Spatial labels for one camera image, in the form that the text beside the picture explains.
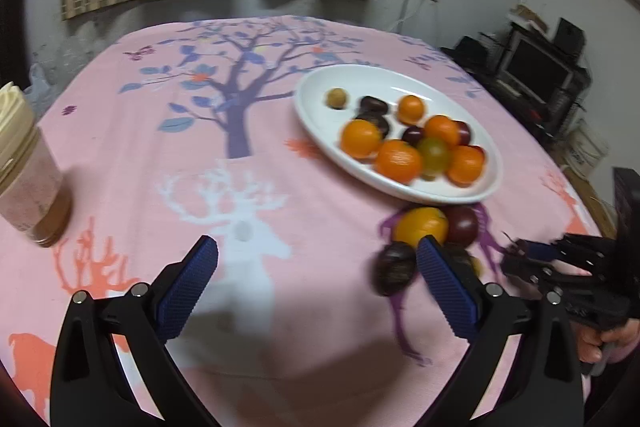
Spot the person's right hand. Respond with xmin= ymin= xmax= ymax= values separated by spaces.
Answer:
xmin=579 ymin=317 xmax=640 ymax=365

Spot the large dark purple plum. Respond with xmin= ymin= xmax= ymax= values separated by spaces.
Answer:
xmin=452 ymin=121 xmax=474 ymax=146

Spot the dark red tomato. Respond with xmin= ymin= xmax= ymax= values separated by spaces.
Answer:
xmin=444 ymin=205 xmax=481 ymax=245

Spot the small orange tangerine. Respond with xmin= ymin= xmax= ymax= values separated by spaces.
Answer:
xmin=397 ymin=95 xmax=427 ymax=124

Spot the green yellow tangerine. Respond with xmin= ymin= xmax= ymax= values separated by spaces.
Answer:
xmin=417 ymin=138 xmax=451 ymax=175

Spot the black desk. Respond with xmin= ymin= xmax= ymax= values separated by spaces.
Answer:
xmin=450 ymin=52 xmax=593 ymax=142

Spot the white oval plate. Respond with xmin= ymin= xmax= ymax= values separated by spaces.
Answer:
xmin=293 ymin=64 xmax=503 ymax=204

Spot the dark wrinkled date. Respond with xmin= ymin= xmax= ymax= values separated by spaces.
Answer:
xmin=357 ymin=96 xmax=391 ymax=116
xmin=372 ymin=242 xmax=418 ymax=298
xmin=356 ymin=113 xmax=392 ymax=140

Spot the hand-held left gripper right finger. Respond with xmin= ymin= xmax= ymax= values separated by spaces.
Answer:
xmin=416 ymin=235 xmax=585 ymax=427

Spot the black computer monitor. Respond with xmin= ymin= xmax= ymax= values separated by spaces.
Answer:
xmin=502 ymin=32 xmax=576 ymax=100

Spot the black speaker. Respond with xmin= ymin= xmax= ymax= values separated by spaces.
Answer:
xmin=554 ymin=18 xmax=586 ymax=58

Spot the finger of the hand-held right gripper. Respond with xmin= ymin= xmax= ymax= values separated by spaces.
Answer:
xmin=501 ymin=251 xmax=592 ymax=294
xmin=517 ymin=234 xmax=616 ymax=276

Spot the pink deer printed tablecloth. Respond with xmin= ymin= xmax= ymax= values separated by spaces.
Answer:
xmin=0 ymin=14 xmax=608 ymax=427

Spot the glass jar with beige lid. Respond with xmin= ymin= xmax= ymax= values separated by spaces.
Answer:
xmin=0 ymin=82 xmax=73 ymax=248

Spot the yellow orange tangerine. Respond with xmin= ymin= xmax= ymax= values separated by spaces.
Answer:
xmin=392 ymin=207 xmax=448 ymax=248

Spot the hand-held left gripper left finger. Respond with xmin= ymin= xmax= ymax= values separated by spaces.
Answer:
xmin=50 ymin=235 xmax=219 ymax=427

